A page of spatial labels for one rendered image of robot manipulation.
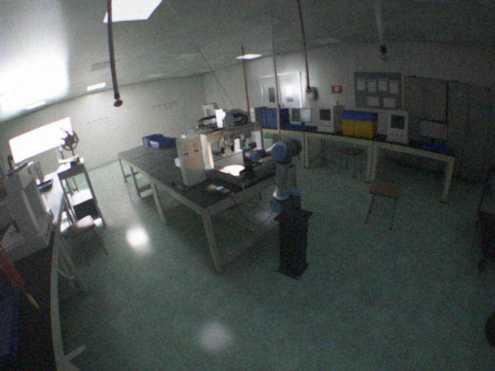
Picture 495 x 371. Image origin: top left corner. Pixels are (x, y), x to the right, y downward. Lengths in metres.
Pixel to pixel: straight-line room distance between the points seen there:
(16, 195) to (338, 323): 2.67
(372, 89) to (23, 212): 6.22
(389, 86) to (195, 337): 5.61
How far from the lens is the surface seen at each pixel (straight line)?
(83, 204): 3.75
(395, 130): 3.95
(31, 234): 2.14
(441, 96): 5.03
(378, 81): 5.64
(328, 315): 1.86
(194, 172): 2.23
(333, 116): 4.32
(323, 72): 6.22
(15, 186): 2.04
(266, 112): 5.24
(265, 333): 1.75
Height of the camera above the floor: 1.55
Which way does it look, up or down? 23 degrees down
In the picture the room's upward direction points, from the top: 7 degrees counter-clockwise
